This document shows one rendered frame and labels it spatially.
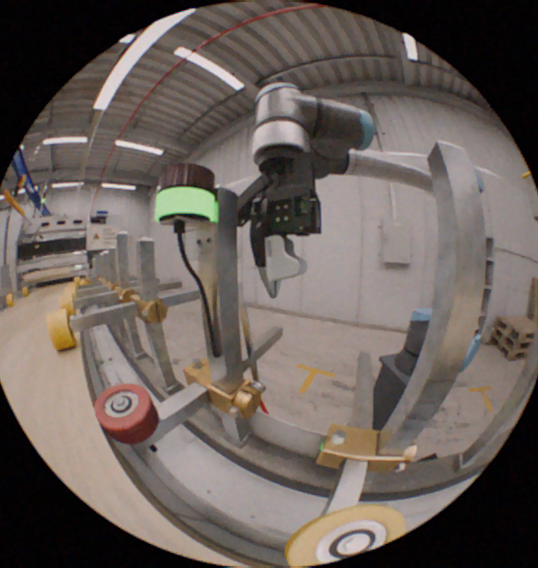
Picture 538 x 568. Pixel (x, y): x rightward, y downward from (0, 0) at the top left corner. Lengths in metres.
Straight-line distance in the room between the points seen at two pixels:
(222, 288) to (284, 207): 0.13
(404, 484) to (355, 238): 2.67
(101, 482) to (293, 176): 0.39
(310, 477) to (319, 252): 2.72
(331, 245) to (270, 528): 2.83
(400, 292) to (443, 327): 2.65
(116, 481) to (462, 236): 0.32
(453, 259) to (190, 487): 0.53
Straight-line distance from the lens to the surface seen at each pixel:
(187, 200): 0.16
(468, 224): 0.16
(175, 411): 0.27
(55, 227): 3.07
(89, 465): 0.22
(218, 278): 0.18
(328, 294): 2.82
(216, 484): 0.46
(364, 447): 0.27
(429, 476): 0.46
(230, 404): 0.26
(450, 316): 0.16
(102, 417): 0.24
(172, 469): 0.50
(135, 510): 0.18
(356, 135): 0.36
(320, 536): 0.15
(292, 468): 0.38
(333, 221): 2.81
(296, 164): 0.25
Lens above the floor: 1.06
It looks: 9 degrees down
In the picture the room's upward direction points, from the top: straight up
